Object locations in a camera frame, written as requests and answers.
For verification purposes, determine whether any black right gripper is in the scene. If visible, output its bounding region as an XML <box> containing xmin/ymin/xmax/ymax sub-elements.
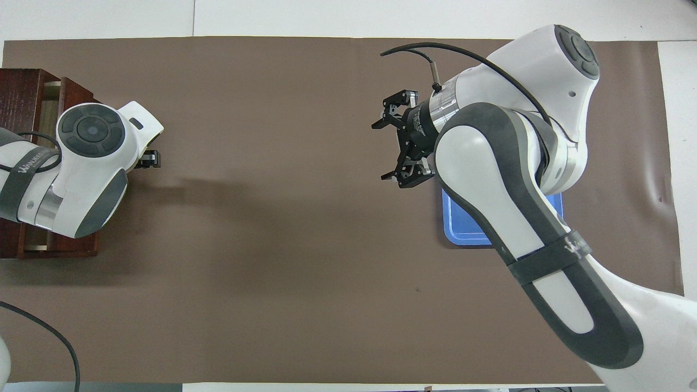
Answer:
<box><xmin>372</xmin><ymin>89</ymin><xmax>446</xmax><ymax>189</ymax></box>

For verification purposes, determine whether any wooden drawer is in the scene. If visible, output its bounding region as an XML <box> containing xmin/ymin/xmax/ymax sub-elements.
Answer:
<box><xmin>25</xmin><ymin>76</ymin><xmax>102</xmax><ymax>258</ymax></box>

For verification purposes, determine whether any dark wooden drawer cabinet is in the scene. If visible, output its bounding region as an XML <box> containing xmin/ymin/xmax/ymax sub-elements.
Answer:
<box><xmin>0</xmin><ymin>68</ymin><xmax>45</xmax><ymax>259</ymax></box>

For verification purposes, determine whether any blue plastic tray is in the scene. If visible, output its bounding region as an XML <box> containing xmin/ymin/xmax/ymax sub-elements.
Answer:
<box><xmin>442</xmin><ymin>188</ymin><xmax>564</xmax><ymax>247</ymax></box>

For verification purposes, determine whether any brown table mat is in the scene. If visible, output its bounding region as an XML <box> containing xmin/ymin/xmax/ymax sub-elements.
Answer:
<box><xmin>0</xmin><ymin>36</ymin><xmax>686</xmax><ymax>384</ymax></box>

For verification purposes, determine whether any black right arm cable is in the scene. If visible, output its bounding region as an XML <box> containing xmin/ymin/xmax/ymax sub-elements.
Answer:
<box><xmin>380</xmin><ymin>42</ymin><xmax>556</xmax><ymax>128</ymax></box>

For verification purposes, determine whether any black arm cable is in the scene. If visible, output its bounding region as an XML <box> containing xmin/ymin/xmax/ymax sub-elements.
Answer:
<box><xmin>380</xmin><ymin>42</ymin><xmax>556</xmax><ymax>128</ymax></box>
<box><xmin>0</xmin><ymin>131</ymin><xmax>81</xmax><ymax>392</ymax></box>

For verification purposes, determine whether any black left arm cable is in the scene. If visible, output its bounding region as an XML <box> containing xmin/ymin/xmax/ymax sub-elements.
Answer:
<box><xmin>0</xmin><ymin>131</ymin><xmax>81</xmax><ymax>392</ymax></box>

